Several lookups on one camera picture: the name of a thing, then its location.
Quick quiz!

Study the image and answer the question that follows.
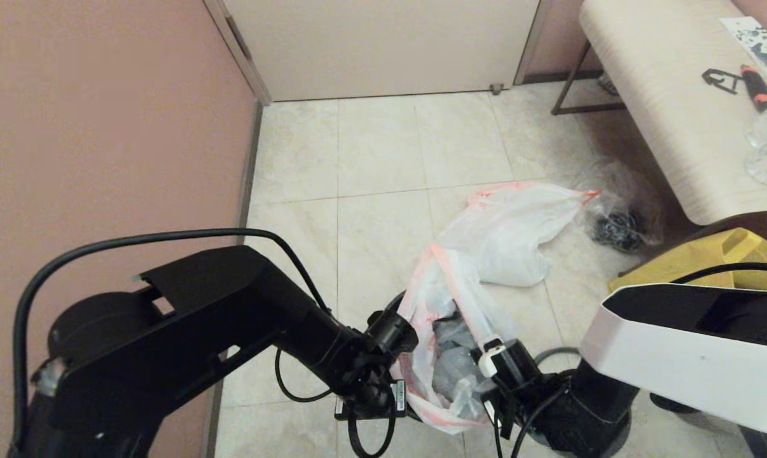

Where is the fresh white red-print trash bag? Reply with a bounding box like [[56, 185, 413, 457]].
[[390, 245, 518, 435]]

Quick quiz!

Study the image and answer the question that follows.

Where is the used white red-print trash bag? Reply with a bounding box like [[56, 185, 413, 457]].
[[438, 181, 602, 287]]

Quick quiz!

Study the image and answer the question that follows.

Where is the clear bag of dark parts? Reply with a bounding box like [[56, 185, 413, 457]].
[[574, 159, 664, 255]]

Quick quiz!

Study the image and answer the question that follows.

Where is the yellow fabric tote bag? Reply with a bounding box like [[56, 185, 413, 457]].
[[609, 228, 767, 293]]

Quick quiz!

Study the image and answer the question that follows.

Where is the light wood-grain table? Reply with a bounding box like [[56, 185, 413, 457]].
[[551, 0, 767, 226]]

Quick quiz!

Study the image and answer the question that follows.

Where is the white door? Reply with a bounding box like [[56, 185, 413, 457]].
[[221, 0, 540, 102]]

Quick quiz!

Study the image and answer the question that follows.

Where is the black hook clip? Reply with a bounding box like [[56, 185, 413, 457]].
[[701, 69, 742, 96]]

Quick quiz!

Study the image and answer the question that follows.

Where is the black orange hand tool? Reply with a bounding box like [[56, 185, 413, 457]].
[[740, 65, 767, 114]]

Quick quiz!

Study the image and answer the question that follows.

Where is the printed black white paper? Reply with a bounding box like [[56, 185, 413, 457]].
[[719, 17, 767, 74]]

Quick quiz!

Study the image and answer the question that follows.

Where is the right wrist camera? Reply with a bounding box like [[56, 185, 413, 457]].
[[471, 337, 538, 384]]

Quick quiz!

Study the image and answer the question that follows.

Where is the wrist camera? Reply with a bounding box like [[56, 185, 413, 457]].
[[471, 337, 538, 384], [366, 309, 419, 357]]

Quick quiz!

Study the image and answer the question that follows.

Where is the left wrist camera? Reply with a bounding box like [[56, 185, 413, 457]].
[[366, 309, 419, 357]]

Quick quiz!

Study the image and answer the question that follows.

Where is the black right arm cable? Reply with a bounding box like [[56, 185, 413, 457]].
[[492, 262, 767, 458]]

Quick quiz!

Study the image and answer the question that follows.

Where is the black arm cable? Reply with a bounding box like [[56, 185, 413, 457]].
[[492, 262, 767, 458], [13, 228, 397, 458]]

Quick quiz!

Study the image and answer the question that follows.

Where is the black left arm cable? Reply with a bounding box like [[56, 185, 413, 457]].
[[13, 228, 397, 458]]

